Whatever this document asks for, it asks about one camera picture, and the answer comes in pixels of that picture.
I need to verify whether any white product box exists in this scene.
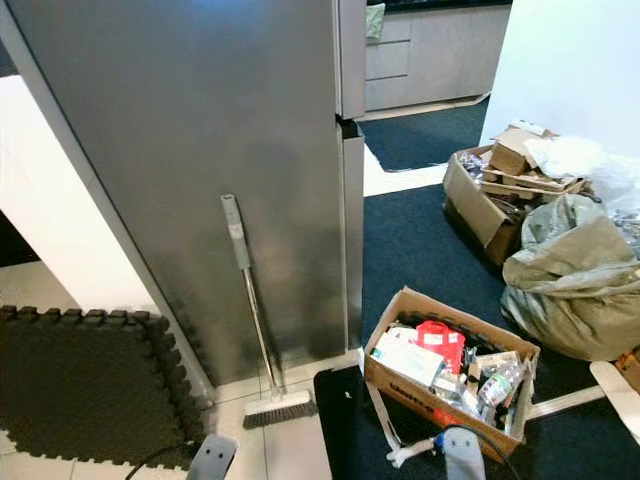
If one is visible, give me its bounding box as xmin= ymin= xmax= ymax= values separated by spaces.
xmin=370 ymin=330 xmax=446 ymax=389

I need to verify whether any olive woven sack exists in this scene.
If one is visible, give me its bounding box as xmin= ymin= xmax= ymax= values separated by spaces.
xmin=502 ymin=193 xmax=640 ymax=363

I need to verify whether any grey stainless steel refrigerator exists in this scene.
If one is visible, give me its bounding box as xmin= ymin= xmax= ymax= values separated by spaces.
xmin=0 ymin=0 xmax=366 ymax=386

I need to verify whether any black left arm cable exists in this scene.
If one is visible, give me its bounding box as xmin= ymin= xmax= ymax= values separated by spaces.
xmin=125 ymin=445 xmax=201 ymax=480

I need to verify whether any green hanging towel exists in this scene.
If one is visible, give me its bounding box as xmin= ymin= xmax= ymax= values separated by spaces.
xmin=365 ymin=3 xmax=387 ymax=41

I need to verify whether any black interlocking foam mat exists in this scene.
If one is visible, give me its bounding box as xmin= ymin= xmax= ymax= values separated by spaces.
xmin=0 ymin=305 xmax=211 ymax=471

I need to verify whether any clear plastic bag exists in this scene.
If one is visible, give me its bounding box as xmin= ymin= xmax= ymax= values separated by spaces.
xmin=525 ymin=135 xmax=640 ymax=236

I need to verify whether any white packing strap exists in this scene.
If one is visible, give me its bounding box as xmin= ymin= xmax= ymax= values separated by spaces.
xmin=365 ymin=378 xmax=409 ymax=463

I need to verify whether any silver broom with white head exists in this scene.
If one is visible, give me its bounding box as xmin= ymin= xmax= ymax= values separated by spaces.
xmin=220 ymin=193 xmax=314 ymax=429

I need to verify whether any open cardboard box of items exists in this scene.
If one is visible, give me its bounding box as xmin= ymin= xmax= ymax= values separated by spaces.
xmin=363 ymin=287 xmax=541 ymax=461

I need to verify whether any dark kitchen floor mat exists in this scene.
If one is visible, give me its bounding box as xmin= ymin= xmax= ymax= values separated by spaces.
xmin=360 ymin=98 xmax=491 ymax=173

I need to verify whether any large dark carpet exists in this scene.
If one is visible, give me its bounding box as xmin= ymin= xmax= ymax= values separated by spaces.
xmin=315 ymin=185 xmax=640 ymax=480

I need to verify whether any white slipper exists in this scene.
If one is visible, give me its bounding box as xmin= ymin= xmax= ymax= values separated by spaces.
xmin=590 ymin=360 xmax=640 ymax=446

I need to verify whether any grey kitchen cabinet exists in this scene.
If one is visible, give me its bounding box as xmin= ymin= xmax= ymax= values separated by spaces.
xmin=360 ymin=5 xmax=511 ymax=111

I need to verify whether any cardboard box of scraps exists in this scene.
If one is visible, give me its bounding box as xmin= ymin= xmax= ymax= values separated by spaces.
xmin=443 ymin=120 xmax=596 ymax=266

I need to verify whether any light grey left wrist camera mount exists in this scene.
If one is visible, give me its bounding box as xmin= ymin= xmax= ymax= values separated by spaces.
xmin=188 ymin=433 xmax=239 ymax=480

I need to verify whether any clear plastic water bottle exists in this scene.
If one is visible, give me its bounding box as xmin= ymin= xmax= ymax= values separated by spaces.
xmin=475 ymin=360 xmax=526 ymax=409

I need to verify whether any red package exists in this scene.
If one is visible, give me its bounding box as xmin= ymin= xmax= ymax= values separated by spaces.
xmin=415 ymin=320 xmax=466 ymax=376

